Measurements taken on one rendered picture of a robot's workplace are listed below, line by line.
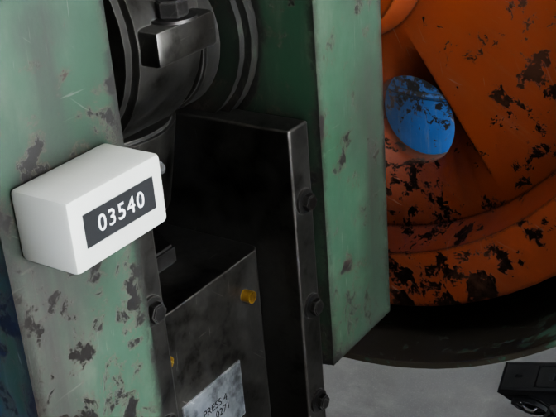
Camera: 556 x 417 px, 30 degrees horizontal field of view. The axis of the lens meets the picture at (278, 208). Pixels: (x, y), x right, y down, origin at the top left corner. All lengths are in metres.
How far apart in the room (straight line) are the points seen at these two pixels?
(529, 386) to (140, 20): 0.38
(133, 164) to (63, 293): 0.09
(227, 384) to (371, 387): 1.86
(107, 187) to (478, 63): 0.53
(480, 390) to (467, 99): 1.71
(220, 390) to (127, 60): 0.28
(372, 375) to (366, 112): 1.92
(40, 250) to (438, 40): 0.55
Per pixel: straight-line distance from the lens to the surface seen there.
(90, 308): 0.59
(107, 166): 0.54
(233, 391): 0.82
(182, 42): 0.66
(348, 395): 2.63
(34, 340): 0.57
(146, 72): 0.66
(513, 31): 0.96
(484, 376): 2.70
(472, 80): 0.99
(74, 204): 0.51
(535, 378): 0.79
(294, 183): 0.76
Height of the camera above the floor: 1.54
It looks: 25 degrees down
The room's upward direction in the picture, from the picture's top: 5 degrees counter-clockwise
